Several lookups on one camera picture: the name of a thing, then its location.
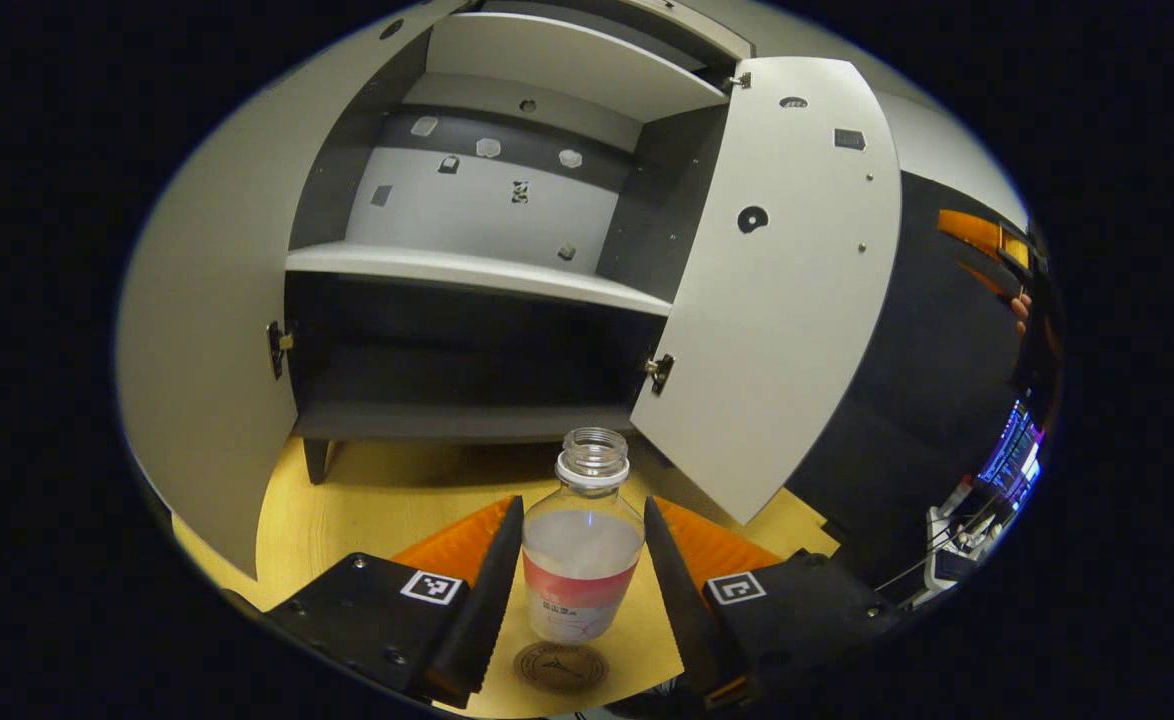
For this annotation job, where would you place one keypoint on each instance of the grey and white cabinet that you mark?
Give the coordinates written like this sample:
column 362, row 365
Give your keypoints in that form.
column 457, row 420

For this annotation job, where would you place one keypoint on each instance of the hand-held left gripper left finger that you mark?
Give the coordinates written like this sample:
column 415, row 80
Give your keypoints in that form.
column 487, row 610

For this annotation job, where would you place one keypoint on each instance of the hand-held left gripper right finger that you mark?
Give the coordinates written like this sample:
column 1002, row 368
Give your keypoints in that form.
column 682, row 610

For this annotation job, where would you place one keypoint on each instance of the white cabinet shelf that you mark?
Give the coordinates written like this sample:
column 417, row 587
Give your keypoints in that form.
column 567, row 60
column 447, row 265

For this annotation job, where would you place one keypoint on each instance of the metal cabinet door hinge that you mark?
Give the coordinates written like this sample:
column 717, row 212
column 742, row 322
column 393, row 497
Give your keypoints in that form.
column 277, row 348
column 740, row 80
column 659, row 372

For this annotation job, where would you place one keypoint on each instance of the computer monitor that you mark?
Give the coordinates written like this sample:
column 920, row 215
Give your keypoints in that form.
column 1012, row 460

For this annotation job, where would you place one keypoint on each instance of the clear bottle with pink label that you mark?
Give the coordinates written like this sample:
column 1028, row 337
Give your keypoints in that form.
column 582, row 560

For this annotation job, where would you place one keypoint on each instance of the white cabinet drawer front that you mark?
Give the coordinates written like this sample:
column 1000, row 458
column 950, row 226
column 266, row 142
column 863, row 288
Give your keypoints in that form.
column 717, row 35

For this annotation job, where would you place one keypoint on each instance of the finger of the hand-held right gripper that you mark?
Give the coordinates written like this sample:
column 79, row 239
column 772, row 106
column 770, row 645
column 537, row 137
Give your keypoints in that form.
column 982, row 278
column 972, row 230

